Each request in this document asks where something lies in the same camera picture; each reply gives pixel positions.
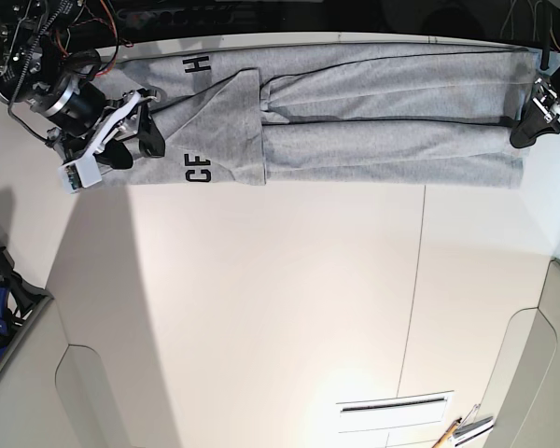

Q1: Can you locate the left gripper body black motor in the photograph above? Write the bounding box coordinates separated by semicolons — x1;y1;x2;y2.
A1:
532;66;560;119

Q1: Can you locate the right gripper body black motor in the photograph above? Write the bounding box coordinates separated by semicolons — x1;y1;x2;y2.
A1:
27;75;158;161

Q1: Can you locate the grey T-shirt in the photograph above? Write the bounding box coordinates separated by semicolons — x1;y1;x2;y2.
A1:
98;43;537;189

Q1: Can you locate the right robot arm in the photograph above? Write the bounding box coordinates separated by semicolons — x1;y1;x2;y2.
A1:
0;1;165;170

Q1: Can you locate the silver binder clip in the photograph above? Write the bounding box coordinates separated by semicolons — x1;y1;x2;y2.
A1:
451;404;496;447

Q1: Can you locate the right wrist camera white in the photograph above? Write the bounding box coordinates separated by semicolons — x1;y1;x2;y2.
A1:
58;157;102;194

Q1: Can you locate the white cable grommet plate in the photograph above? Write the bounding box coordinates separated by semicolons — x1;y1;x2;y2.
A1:
335;391;454;433

